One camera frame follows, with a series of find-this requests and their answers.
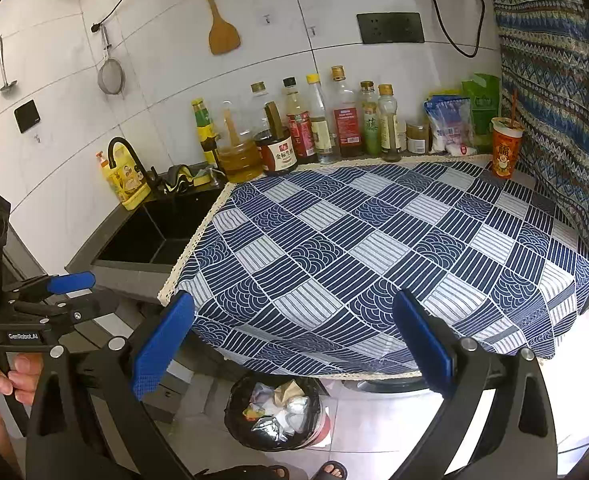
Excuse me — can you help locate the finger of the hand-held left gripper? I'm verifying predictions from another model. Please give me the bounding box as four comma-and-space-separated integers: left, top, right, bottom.
4, 271, 96, 297
9, 292, 120, 333

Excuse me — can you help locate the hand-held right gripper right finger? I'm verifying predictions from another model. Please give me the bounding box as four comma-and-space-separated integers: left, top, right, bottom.
389, 287, 560, 480

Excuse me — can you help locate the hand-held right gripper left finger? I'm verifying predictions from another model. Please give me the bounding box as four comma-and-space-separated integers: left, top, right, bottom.
24, 290, 240, 480

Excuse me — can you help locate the bin with black bag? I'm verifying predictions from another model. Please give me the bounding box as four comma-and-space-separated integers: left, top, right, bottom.
224, 374, 331, 453

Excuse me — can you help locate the grey plastic bag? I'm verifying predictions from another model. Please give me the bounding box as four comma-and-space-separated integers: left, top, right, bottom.
284, 395, 311, 433

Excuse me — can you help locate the person's left hand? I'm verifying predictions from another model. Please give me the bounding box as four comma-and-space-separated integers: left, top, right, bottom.
0, 352, 44, 413

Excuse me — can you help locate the black sink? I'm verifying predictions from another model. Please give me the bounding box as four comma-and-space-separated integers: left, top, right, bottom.
90, 187, 225, 267

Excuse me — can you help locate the blue patterned tablecloth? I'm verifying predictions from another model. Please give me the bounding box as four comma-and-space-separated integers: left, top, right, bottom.
158, 155, 589, 380

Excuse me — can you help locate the yellow detergent jug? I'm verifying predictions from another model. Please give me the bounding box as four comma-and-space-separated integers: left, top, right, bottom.
107, 141, 152, 211

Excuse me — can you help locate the yellow pump bottle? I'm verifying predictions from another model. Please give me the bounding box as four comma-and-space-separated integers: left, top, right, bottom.
94, 151, 120, 201

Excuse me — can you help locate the black faucet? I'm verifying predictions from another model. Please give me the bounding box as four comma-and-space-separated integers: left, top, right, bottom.
107, 136, 168, 196

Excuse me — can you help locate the black yellow scrub cloth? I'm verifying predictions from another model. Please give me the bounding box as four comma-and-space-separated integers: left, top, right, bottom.
164, 162, 198, 195

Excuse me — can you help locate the person's right foot black sandal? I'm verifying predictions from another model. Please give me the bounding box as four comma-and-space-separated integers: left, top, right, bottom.
310, 461, 347, 480

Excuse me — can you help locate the metal ladle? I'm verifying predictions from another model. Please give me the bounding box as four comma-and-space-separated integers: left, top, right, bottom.
0, 35, 19, 95

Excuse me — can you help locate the large cooking oil bottle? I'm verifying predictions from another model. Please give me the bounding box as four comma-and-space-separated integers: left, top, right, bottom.
216, 101, 265, 184

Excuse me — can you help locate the small glass jar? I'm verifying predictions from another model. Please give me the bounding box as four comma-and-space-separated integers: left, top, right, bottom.
405, 121, 430, 156

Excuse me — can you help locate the green label sauce bottle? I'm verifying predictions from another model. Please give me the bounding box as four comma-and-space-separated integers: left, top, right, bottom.
191, 98, 220, 166

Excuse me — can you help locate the orange drink cup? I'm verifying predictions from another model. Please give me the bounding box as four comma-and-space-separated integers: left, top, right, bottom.
490, 116, 525, 180

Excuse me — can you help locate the metal mesh strainer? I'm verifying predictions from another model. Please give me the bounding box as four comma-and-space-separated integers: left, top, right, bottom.
97, 24, 126, 96

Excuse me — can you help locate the small bottle yellow cap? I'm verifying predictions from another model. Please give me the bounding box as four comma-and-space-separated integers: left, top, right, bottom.
377, 84, 403, 162

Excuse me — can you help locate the white plastic bag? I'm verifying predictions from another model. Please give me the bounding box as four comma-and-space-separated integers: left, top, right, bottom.
423, 96, 475, 156

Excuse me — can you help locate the dark soy sauce jug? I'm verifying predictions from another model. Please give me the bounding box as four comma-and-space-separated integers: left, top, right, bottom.
254, 101, 299, 177

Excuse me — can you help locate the green label oil bottle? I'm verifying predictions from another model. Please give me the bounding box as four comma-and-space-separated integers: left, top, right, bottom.
359, 81, 382, 157

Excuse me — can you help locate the red label clear bottle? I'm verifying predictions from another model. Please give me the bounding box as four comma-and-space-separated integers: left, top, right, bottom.
330, 66, 365, 158

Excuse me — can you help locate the clear bottle yellow cap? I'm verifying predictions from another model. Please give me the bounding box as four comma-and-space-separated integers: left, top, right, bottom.
305, 74, 336, 163

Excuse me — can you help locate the green paper bag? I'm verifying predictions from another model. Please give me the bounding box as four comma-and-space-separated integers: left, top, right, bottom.
461, 74, 501, 153

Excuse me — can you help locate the dark bottle black cap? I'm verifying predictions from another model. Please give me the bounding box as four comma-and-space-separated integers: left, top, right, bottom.
282, 76, 316, 165

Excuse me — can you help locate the clear bottle gold cap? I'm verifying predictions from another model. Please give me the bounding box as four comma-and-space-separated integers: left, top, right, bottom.
248, 81, 271, 133

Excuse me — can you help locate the wooden spatula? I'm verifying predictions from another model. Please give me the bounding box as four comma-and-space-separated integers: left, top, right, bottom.
194, 0, 242, 56

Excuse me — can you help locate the blue patterned curtain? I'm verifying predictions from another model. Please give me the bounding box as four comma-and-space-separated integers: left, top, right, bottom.
484, 0, 589, 261

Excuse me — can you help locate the black power outlet strip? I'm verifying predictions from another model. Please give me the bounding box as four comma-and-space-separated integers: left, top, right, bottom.
357, 11, 425, 44

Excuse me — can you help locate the small black wall switch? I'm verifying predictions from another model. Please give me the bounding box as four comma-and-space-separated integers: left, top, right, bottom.
13, 100, 41, 134

